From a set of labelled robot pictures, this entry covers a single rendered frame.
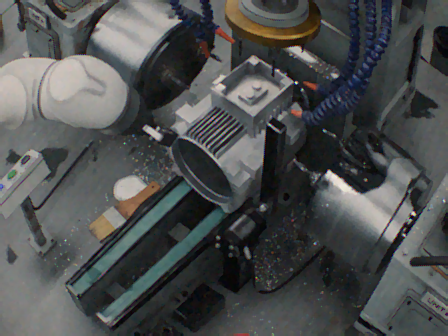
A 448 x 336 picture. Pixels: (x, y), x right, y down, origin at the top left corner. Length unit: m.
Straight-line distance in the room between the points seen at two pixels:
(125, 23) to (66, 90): 0.54
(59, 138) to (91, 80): 0.78
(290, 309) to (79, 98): 0.73
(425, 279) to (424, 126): 0.75
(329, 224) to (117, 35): 0.59
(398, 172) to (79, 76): 0.61
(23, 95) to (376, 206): 0.66
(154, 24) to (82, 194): 0.45
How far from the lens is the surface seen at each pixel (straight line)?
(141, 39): 1.48
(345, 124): 1.49
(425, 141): 1.84
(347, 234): 1.30
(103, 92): 1.04
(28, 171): 1.41
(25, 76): 1.10
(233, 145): 1.38
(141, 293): 1.41
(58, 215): 1.66
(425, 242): 1.23
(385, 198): 1.27
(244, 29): 1.23
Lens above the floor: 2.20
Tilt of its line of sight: 56 degrees down
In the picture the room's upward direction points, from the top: 1 degrees clockwise
